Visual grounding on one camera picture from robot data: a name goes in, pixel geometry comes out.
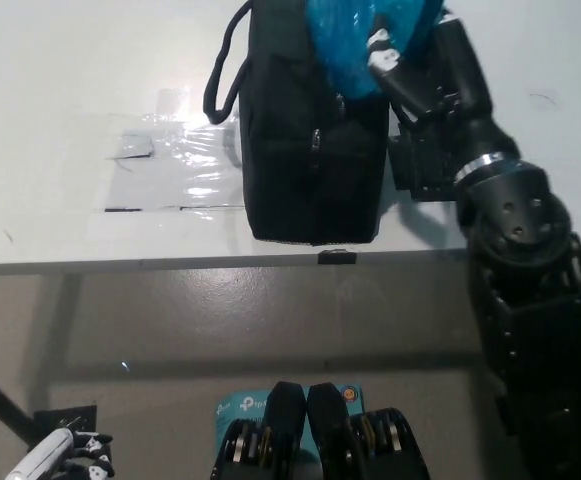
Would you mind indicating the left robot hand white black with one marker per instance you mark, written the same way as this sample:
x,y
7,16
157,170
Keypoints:
x,y
55,450

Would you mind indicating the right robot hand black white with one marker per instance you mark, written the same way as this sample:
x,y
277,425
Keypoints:
x,y
445,100

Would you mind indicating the blue plastic-wrapped plate stack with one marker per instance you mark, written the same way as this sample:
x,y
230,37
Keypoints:
x,y
340,50

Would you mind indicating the black floor tape patch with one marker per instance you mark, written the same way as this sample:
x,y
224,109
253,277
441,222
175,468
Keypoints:
x,y
55,417

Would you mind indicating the large black tape patch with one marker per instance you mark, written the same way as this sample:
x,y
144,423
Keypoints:
x,y
420,170

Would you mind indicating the thin black thread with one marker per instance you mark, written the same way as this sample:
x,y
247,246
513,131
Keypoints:
x,y
542,96

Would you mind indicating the teal tp-link box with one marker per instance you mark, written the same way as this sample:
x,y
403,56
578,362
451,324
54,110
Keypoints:
x,y
237,407

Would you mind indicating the small black tape strip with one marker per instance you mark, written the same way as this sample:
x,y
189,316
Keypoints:
x,y
337,256

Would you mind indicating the clear glossy tape sheet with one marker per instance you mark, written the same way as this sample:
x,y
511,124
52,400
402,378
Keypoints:
x,y
195,170

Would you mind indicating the grey tape piece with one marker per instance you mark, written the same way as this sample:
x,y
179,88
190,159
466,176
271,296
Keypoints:
x,y
130,148

